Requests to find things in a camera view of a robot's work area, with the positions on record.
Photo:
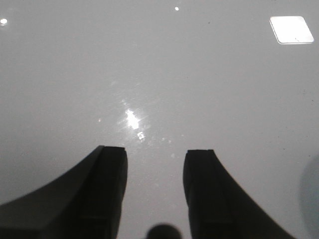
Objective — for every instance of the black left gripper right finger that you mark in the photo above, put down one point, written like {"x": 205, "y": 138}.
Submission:
{"x": 218, "y": 208}

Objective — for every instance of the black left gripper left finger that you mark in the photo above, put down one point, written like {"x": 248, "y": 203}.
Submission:
{"x": 83, "y": 203}

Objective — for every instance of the light blue round plate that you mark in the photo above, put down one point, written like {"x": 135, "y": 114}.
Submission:
{"x": 309, "y": 193}

